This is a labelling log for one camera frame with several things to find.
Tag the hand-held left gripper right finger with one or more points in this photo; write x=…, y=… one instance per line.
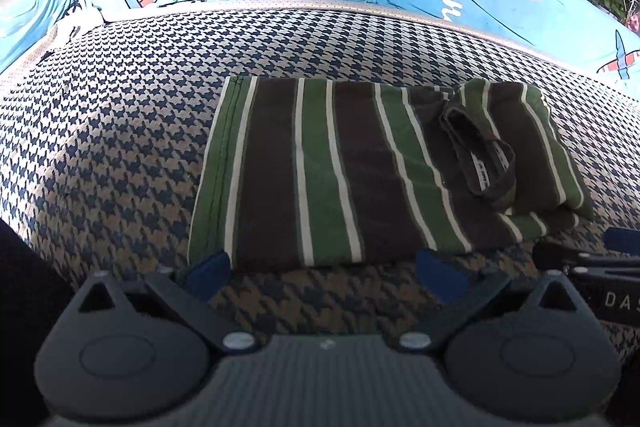
x=440, y=274

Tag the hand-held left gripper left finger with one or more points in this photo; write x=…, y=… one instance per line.
x=210, y=269

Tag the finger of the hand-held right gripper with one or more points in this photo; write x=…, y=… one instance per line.
x=624, y=240
x=555, y=257

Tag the green brown striped t-shirt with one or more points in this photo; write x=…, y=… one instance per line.
x=350, y=172

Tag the houndstooth sofa mat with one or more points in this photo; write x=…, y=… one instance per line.
x=125, y=117

